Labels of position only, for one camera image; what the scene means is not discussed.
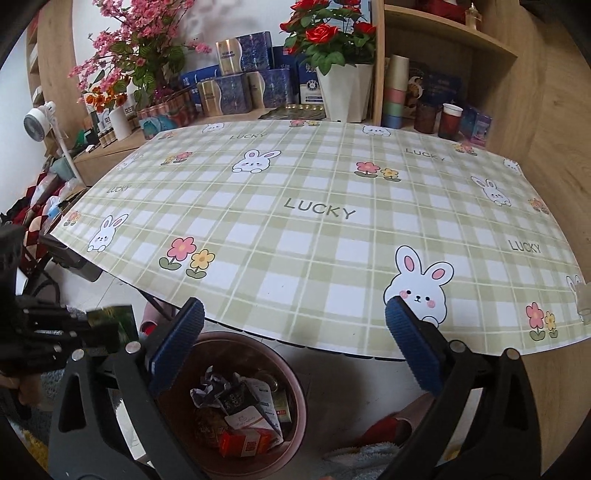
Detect brown glass cup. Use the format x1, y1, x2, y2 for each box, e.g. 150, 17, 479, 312
414, 102, 439, 136

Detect red paper cup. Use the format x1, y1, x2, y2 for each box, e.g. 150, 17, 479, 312
437, 103, 464, 141

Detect white plastic flowerpot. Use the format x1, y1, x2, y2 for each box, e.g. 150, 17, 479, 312
316, 64, 375, 124

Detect low wooden cabinet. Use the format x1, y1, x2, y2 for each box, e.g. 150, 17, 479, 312
73, 108, 385, 186

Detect wooden side shelf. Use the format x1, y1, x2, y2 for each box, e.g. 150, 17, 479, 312
26, 0, 78, 154

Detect green checked tablecloth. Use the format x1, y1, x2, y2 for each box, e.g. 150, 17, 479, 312
48, 117, 591, 361

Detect wooden shelf unit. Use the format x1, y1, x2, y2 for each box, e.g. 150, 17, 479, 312
372, 0, 519, 154

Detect dark blue box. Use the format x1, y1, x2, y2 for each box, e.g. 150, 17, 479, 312
271, 46, 297, 71

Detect dark picture box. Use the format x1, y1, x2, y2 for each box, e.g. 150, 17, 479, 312
406, 60, 463, 121

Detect grey fleece clothing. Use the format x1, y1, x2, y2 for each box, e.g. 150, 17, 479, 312
322, 442, 413, 463

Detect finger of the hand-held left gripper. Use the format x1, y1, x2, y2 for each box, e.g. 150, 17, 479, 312
23, 332, 100, 367
18, 301, 95, 334

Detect white vase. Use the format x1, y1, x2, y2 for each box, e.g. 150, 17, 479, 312
108, 105, 133, 141

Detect red rose plant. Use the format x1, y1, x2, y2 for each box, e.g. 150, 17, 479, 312
278, 0, 378, 78

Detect blue white flat box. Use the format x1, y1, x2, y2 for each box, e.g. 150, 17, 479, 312
180, 65, 221, 92

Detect row of small amber bottles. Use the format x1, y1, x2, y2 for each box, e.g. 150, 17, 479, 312
85, 117, 117, 149

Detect pink plastic bin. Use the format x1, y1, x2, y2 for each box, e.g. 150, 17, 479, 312
152, 330, 308, 472

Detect stack of pastel cups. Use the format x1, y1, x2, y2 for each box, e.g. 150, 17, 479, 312
382, 55, 410, 130

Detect pink blossom artificial plant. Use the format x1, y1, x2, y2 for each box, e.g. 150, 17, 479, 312
68, 0, 214, 112

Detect small blue box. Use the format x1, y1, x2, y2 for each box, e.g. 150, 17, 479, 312
462, 108, 493, 149

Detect striped wooden planter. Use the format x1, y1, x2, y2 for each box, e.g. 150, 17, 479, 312
137, 95, 198, 140

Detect pink slipper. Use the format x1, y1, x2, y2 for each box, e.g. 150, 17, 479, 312
137, 296, 179, 336
359, 396, 438, 447

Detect orange artificial flowers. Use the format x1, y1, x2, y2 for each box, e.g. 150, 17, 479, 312
83, 90, 129, 114

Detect red basket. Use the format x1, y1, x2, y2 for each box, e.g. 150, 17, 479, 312
417, 0, 468, 25

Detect grey white wrapper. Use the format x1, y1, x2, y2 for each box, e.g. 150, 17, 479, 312
191, 366, 242, 408

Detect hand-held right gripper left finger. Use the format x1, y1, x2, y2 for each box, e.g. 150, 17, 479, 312
46, 298, 206, 480

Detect red patterned cloth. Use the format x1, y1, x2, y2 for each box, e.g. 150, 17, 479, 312
17, 172, 52, 246

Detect white desk fan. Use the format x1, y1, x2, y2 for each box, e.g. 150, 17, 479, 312
23, 103, 78, 183

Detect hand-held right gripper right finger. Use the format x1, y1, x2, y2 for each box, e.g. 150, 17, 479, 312
383, 295, 541, 480

